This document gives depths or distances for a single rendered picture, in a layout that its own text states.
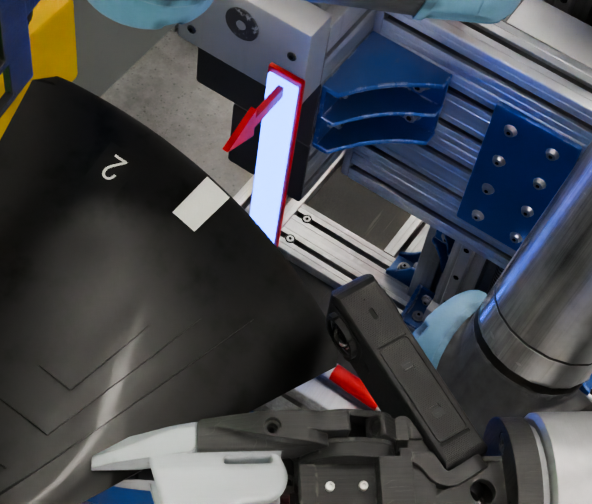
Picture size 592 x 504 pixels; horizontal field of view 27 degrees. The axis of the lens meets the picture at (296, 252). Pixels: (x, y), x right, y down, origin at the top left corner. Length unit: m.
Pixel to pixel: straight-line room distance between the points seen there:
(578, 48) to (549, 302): 0.51
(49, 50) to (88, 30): 1.13
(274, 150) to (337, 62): 0.36
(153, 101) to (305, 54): 1.25
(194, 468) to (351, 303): 0.12
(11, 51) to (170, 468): 0.23
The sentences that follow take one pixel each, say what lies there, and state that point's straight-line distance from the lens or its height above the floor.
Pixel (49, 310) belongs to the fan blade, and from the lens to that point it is 0.65.
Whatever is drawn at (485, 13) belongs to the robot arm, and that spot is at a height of 1.33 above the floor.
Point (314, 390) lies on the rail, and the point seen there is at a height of 0.86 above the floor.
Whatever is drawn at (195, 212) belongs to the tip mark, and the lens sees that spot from 0.69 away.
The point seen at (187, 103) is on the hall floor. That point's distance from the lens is 2.30.
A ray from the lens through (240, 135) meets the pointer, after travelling 0.73.
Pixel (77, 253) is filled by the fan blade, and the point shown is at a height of 1.20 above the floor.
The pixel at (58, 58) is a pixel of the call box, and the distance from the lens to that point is 0.98.
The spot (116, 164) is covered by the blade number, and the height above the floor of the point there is 1.20.
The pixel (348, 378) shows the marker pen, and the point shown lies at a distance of 1.00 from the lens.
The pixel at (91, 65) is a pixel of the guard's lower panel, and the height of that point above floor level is 0.15.
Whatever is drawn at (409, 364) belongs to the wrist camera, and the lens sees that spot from 0.64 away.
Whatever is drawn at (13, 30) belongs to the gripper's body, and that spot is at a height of 1.42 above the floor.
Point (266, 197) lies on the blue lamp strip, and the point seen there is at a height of 1.07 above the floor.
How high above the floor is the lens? 1.75
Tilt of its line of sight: 56 degrees down
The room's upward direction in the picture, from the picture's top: 11 degrees clockwise
